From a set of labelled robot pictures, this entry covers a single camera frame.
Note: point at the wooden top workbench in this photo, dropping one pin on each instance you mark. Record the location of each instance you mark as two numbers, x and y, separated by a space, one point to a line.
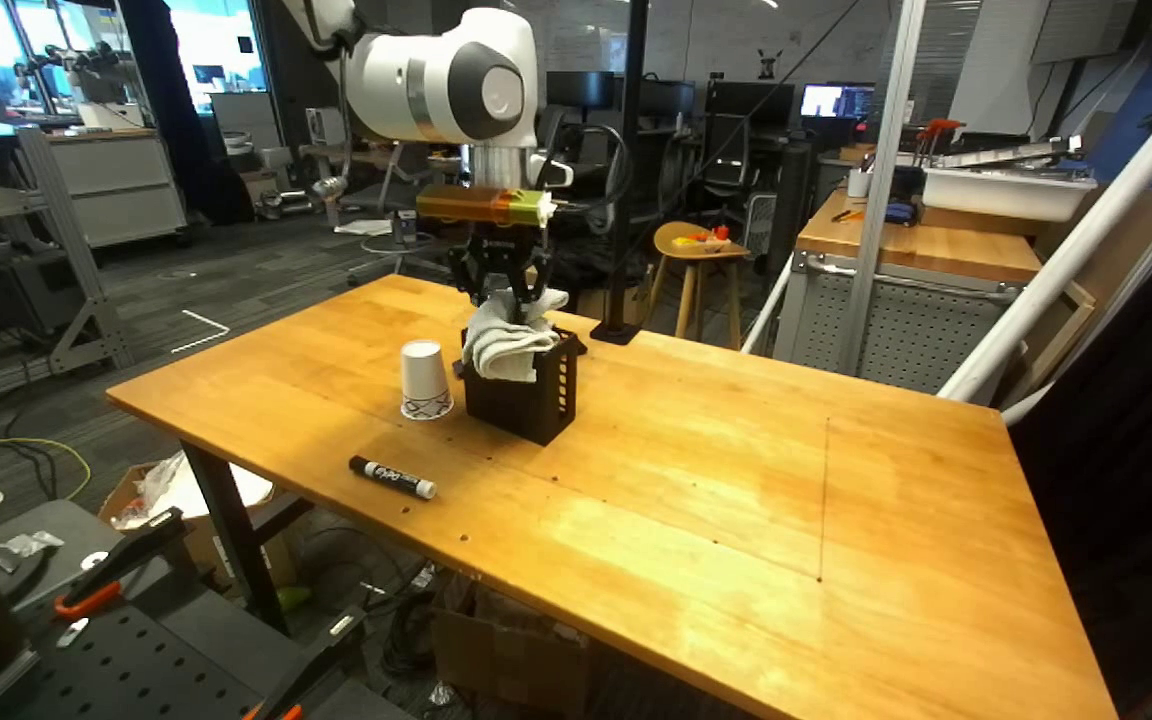
923 245

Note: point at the black stand pole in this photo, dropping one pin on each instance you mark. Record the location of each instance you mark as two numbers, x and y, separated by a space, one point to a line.
628 266

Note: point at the grey metal shelf rack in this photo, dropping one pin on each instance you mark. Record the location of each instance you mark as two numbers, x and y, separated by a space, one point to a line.
51 226

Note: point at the black perforated board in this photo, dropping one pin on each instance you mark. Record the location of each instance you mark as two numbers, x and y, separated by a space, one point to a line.
137 665

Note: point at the white drawer cabinet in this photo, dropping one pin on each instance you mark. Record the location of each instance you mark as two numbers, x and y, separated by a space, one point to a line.
121 186

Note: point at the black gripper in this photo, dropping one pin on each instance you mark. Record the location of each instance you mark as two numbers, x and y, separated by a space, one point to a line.
501 256

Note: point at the white slanted frame pole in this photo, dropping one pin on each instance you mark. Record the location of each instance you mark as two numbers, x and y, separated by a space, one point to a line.
1082 242

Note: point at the lit computer monitor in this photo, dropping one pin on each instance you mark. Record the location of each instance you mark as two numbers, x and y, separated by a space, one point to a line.
837 102

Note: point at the black marker with white label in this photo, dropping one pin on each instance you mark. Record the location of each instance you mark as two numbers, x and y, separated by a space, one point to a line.
393 478

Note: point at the white paper cup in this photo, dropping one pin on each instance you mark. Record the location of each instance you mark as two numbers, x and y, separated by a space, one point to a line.
425 385

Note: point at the black perforated basket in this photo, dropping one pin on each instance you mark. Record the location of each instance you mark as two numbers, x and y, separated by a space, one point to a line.
537 400

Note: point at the white shallow tray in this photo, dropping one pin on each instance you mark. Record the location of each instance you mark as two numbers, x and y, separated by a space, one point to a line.
1003 189

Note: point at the white upright frame pole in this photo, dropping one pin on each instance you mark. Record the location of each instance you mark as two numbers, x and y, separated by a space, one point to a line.
887 175

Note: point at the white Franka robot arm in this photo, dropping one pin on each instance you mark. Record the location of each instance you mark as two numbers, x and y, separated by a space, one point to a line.
431 87

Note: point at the gold brown wrist camera block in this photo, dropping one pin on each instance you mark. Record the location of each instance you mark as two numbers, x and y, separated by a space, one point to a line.
482 204

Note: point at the white plastic bag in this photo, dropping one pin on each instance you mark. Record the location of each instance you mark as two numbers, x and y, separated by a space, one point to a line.
168 488

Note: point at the round wooden stool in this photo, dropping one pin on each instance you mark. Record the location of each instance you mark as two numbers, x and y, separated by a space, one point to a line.
696 245

